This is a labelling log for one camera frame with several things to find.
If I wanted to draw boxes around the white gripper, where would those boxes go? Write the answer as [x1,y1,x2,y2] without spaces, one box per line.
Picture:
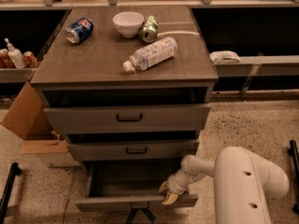
[158,168,200,205]

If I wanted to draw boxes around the grey drawer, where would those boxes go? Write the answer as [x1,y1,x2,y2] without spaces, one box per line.
[76,158,198,212]
[67,140,199,161]
[44,105,210,134]

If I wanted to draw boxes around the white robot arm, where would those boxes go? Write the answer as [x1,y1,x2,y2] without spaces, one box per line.
[159,147,290,224]

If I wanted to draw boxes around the grey drawer cabinet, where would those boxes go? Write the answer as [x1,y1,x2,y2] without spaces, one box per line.
[30,5,219,173]

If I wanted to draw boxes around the black right base leg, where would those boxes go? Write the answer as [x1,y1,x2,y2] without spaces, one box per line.
[288,140,299,214]

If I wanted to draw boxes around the black base leg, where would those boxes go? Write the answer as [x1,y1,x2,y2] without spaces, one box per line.
[288,140,299,214]
[0,162,21,224]

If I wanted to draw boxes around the clear plastic water bottle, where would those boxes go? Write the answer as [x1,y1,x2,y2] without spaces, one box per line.
[122,36,178,72]

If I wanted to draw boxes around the folded white cloth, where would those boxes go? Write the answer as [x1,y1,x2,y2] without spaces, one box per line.
[209,50,241,63]

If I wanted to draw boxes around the black left base leg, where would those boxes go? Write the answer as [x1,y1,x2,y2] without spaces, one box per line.
[0,162,21,224]

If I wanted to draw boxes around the cardboard box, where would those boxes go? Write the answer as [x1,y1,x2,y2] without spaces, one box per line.
[1,82,79,167]

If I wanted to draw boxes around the green soda can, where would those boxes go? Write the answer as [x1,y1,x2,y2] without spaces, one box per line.
[139,15,158,43]

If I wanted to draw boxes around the grey right shelf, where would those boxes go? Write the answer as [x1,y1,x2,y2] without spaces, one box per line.
[215,55,299,77]

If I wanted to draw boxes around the grey shelf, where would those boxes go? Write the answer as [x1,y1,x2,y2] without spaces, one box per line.
[215,55,299,77]
[0,68,37,84]

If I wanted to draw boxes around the white bowl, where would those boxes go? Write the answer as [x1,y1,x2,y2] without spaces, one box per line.
[112,11,144,38]

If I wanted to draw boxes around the blue pepsi can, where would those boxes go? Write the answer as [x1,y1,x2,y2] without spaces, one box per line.
[64,17,93,44]

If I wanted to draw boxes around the red soda can right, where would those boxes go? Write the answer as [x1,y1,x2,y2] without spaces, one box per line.
[23,51,39,68]

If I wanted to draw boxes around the red soda can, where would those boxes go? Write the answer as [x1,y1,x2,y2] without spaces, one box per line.
[23,51,39,68]
[0,49,15,68]

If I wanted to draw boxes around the grey left shelf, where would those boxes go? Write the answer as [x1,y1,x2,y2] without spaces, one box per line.
[0,68,37,84]

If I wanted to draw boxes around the white pump bottle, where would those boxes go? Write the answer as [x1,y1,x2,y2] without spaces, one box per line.
[5,38,26,69]

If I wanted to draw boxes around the red soda can left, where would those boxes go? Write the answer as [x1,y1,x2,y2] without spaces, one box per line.
[0,49,15,68]

